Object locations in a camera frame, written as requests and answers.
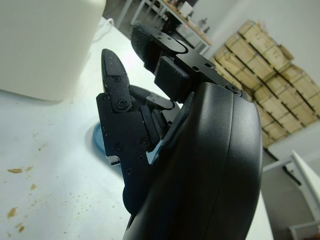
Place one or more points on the white slanted table leg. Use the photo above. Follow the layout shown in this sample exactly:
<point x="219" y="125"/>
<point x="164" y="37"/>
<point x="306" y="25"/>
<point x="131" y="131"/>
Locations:
<point x="305" y="180"/>

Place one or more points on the cluttered wooden workbench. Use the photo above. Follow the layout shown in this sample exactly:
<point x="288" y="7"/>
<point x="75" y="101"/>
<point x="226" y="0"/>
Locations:
<point x="185" y="22"/>

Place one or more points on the cream white two-slot toaster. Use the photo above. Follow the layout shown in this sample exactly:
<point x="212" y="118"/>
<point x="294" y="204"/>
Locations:
<point x="45" y="47"/>

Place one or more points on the blue plastic tray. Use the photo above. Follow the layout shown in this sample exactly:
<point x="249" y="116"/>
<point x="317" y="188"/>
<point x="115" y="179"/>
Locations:
<point x="97" y="136"/>

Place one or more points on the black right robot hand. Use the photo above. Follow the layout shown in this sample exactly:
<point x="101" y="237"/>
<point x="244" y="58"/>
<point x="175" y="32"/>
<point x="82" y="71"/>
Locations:
<point x="205" y="162"/>

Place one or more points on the bread crumb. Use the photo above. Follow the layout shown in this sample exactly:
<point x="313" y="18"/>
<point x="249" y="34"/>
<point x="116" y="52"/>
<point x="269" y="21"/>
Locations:
<point x="12" y="212"/>

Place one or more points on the stacked wooden crates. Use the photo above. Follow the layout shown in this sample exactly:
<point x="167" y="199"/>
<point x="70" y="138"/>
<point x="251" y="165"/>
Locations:
<point x="272" y="82"/>

